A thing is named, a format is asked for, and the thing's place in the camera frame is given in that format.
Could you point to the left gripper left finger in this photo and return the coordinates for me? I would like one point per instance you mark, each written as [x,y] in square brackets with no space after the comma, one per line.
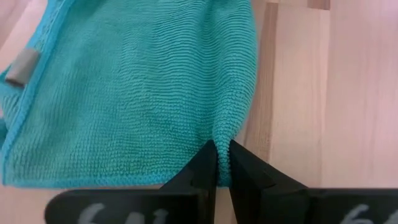
[174,205]

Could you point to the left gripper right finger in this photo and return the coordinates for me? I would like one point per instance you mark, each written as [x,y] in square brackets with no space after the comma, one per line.
[280,205]

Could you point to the teal microfiber towel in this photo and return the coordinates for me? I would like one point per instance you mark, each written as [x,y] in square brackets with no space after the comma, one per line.
[130,93]

